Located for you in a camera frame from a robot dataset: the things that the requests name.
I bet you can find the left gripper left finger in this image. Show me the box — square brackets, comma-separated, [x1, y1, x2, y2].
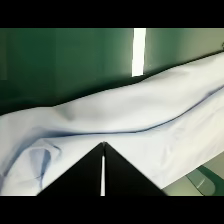
[37, 142, 104, 197]

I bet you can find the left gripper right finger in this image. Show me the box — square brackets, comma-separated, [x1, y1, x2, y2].
[103, 142, 168, 197]

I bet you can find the pale blue shirt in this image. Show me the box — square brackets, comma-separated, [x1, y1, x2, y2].
[0, 50, 224, 197]

